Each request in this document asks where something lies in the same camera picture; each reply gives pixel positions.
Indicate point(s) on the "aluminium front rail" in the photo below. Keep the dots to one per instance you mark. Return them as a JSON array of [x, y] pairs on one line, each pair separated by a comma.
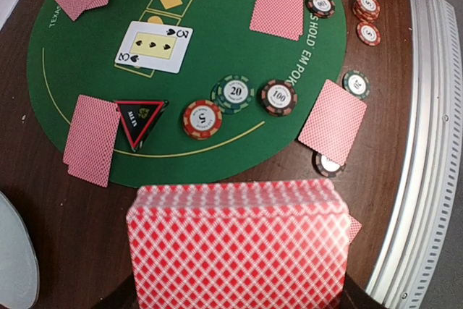
[[425, 197]]

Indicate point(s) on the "red playing card deck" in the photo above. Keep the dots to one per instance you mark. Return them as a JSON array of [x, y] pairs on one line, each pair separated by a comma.
[[280, 244]]

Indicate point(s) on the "green chips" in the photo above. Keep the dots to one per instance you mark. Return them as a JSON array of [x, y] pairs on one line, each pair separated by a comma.
[[233, 93]]

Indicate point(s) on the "three of spades card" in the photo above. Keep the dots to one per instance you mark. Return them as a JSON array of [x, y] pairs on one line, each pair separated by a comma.
[[154, 46]]

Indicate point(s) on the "black white chip stack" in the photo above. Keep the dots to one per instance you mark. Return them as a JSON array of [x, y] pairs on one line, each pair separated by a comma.
[[325, 166]]

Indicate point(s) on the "light blue flower plate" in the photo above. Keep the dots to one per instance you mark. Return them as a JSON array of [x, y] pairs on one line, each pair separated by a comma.
[[20, 277]]

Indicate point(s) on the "triangular black red dealer button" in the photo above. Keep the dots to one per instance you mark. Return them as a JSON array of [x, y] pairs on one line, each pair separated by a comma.
[[138, 118]]

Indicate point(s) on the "round green poker mat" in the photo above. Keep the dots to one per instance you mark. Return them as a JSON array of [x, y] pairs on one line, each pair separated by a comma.
[[69, 58]]

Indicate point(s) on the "orange chip stack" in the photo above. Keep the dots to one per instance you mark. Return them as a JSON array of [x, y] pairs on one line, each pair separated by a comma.
[[366, 10]]

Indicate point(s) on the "black chips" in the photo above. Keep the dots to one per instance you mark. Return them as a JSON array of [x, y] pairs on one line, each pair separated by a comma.
[[321, 8], [279, 98]]

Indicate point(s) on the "red chips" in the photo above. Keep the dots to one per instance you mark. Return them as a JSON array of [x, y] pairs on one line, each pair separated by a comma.
[[368, 33], [202, 119]]

